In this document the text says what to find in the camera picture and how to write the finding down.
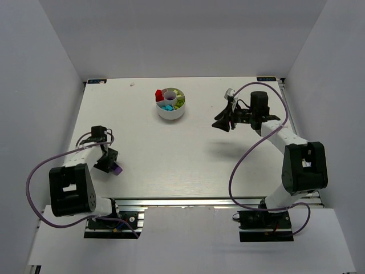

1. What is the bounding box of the purple lego brick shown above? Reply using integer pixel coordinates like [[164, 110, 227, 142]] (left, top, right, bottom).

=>
[[111, 163, 123, 176]]

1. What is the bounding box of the light green upturned lego brick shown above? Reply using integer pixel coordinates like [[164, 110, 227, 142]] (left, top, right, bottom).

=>
[[176, 98, 185, 105]]

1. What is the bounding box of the teal lego brick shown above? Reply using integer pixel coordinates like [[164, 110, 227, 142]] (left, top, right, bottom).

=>
[[162, 105, 175, 111]]

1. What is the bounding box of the red lego brick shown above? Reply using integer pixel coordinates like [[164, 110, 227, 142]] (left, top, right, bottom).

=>
[[155, 90, 164, 102]]

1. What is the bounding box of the light green half-round lego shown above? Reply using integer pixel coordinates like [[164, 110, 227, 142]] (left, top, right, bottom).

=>
[[173, 90, 182, 97]]

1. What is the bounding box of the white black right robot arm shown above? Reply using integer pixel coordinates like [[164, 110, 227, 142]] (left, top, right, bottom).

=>
[[212, 88, 328, 214]]

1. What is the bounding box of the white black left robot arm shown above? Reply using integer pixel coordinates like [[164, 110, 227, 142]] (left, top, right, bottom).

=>
[[49, 126, 122, 218]]

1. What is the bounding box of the white round divided container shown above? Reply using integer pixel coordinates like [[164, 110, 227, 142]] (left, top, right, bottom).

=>
[[156, 87, 186, 120]]

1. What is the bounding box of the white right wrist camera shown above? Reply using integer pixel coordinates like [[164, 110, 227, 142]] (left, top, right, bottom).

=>
[[224, 88, 238, 112]]

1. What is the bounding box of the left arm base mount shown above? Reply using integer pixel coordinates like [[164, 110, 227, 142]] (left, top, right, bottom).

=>
[[84, 207, 145, 240]]

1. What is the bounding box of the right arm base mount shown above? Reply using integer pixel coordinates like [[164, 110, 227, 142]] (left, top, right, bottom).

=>
[[234, 211, 294, 243]]

